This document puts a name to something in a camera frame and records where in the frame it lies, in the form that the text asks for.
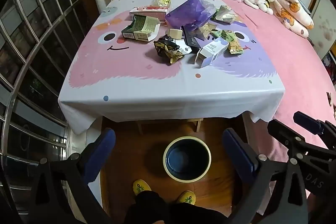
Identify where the gold snack wrapper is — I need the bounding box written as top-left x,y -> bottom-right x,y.
227,40 -> 242,56

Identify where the white and purple carton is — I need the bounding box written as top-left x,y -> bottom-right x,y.
195,39 -> 229,67

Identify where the metal window grille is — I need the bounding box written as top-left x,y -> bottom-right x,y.
0,0 -> 90,214

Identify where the black packet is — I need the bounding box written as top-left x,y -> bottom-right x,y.
182,26 -> 201,52

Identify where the cartoon printed bolster cushion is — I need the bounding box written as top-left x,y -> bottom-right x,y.
272,0 -> 314,39

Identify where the beige cardboard box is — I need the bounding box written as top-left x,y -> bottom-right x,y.
168,28 -> 183,40

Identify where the clear packet of grains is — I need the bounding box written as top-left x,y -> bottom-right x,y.
193,23 -> 217,40

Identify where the cream bin with blue inside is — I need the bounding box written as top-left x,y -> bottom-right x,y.
163,136 -> 212,183

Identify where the purple plastic bag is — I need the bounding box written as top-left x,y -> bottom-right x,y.
165,0 -> 216,30

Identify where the silver green snack packet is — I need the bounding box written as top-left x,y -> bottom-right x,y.
211,5 -> 237,24

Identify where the black and yellow snack bag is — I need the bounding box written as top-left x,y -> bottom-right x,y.
154,34 -> 185,65

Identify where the pink flat box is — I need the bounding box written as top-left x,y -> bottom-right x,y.
129,6 -> 168,21

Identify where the wooden table frame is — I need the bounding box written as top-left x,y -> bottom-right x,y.
136,118 -> 205,134

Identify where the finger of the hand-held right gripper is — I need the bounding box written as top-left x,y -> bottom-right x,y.
267,119 -> 336,198
293,111 -> 336,149

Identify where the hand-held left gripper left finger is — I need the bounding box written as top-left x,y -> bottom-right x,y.
30,128 -> 116,224

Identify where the green and white carton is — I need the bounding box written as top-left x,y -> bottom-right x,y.
121,14 -> 160,42

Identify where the yellow slipper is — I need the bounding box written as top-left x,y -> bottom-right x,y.
133,179 -> 152,197
176,190 -> 196,205

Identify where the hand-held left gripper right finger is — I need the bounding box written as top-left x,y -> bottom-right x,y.
223,128 -> 309,224

